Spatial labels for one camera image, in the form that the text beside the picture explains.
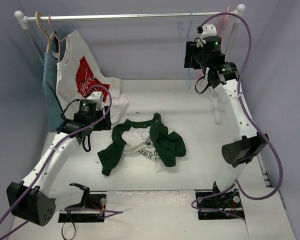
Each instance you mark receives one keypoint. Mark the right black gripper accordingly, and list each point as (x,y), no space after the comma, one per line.
(188,56)

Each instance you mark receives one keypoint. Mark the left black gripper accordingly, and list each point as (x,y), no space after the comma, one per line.
(106,120)

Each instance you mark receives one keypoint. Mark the light blue wire hanger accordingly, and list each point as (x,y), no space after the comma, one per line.
(184,36)

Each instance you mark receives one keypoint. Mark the green and white raglan t-shirt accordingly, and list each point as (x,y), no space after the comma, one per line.
(150,138)

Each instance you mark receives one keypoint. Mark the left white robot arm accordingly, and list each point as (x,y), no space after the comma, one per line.
(32,199)

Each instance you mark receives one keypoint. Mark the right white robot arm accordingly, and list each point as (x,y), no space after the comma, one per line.
(223,77)

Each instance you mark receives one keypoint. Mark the pink hanger on right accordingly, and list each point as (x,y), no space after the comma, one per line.
(220,30)

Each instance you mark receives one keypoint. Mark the white Coca-Cola t-shirt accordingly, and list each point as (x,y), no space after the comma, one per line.
(77,72)

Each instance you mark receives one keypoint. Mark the wooden clothes hanger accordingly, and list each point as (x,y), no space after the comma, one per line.
(49,37)

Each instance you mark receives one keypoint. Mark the blue hanging garment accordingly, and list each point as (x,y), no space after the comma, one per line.
(49,83)

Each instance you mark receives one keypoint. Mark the white metal clothes rack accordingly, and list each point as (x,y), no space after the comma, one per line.
(24,21)

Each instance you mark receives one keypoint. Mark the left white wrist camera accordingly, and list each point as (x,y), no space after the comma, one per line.
(98,97)

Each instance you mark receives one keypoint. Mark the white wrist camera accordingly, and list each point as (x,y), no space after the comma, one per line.
(98,97)
(206,30)

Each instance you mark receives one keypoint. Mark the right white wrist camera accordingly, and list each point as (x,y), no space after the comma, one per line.
(206,30)

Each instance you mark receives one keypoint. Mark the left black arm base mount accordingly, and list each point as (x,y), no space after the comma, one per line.
(90,203)

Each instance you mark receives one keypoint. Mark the pink wire hanger left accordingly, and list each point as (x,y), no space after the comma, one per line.
(57,38)

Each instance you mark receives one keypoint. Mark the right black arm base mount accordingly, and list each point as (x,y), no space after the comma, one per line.
(215,204)

